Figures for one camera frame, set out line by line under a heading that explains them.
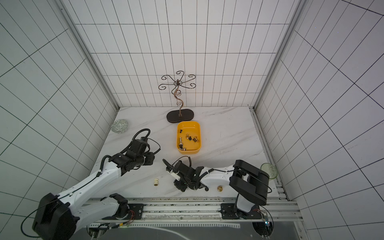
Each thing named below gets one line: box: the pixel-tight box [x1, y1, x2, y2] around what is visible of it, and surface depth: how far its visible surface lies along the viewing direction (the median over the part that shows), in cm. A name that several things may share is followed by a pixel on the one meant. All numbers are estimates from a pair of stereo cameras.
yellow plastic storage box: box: [176, 121, 202, 155], surface depth 102 cm
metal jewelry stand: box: [158, 70, 196, 123], surface depth 108 cm
